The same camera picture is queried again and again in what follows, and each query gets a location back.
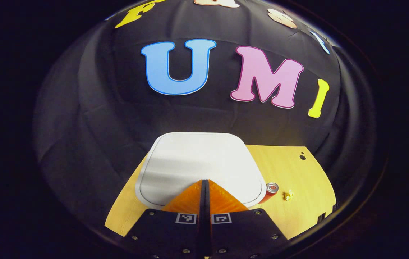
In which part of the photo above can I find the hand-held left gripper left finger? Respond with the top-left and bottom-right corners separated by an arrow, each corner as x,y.
124,179 -> 207,259

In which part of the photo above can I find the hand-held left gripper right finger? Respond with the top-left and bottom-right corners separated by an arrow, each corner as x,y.
204,179 -> 288,259

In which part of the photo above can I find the red pop can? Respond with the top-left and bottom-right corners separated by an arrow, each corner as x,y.
258,182 -> 280,204

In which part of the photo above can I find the white desktop garbage bin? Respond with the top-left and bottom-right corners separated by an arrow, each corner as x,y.
134,132 -> 267,211

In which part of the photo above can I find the black backdrop cloth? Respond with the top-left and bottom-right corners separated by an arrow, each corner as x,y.
34,0 -> 376,231

